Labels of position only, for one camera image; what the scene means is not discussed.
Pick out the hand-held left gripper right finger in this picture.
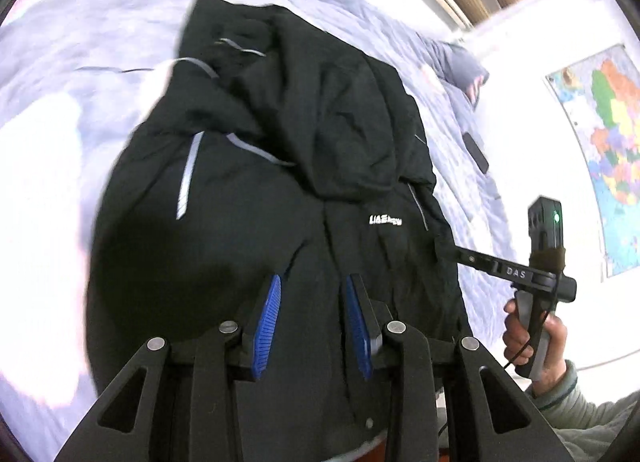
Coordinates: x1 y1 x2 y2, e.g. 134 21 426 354
345 275 576 462

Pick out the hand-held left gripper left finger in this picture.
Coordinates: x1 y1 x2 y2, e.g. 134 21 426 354
52 275 283 462

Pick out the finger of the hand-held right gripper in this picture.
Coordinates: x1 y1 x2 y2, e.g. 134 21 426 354
436 241 535 288

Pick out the black hooded jacket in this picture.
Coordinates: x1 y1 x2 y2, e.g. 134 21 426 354
85 0 476 448

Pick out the person's right forearm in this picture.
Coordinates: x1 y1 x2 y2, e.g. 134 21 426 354
525 359 640 462

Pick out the person's right hand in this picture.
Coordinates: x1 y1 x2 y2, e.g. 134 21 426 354
502 299 569 384

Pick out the black phone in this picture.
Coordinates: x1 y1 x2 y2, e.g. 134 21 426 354
462 132 490 173

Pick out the orange cloth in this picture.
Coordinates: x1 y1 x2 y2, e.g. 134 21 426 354
345 434 388 462

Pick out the grey pillow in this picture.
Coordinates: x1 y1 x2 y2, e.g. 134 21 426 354
430 40 491 104

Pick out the grey floral blanket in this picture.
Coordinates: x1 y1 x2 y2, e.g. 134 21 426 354
0 0 517 462

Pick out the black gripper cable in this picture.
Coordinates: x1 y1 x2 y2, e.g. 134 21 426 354
502 337 533 371

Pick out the wall map poster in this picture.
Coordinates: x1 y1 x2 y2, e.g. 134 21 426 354
545 42 640 278

